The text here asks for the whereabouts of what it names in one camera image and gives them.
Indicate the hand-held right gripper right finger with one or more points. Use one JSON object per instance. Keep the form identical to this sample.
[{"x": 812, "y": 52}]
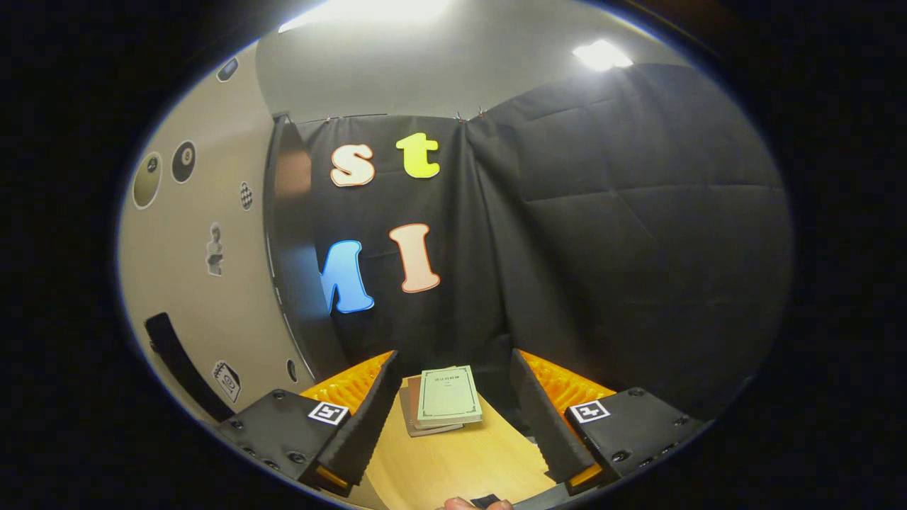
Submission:
[{"x": 545, "y": 432}]

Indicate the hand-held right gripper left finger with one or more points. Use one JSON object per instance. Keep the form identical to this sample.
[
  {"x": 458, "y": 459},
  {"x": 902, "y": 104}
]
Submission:
[{"x": 365, "y": 432}]

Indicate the brown book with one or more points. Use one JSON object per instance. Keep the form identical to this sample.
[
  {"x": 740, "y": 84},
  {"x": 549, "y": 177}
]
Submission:
[{"x": 409, "y": 414}]

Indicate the pale green book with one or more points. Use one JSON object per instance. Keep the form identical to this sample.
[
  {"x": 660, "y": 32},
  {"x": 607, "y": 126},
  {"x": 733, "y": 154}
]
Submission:
[{"x": 448, "y": 397}]

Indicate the black backdrop cloth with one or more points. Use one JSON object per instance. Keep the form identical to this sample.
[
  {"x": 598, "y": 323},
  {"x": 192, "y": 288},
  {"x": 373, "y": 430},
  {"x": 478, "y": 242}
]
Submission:
[{"x": 602, "y": 248}]

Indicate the narrow ceiling light panel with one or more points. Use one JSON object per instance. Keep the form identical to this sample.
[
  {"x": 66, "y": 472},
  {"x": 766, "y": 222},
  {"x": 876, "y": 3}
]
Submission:
[{"x": 602, "y": 55}]

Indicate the large ceiling light panel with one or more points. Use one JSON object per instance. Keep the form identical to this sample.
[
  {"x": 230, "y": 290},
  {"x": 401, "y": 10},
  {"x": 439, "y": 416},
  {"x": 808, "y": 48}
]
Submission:
[{"x": 368, "y": 10}]

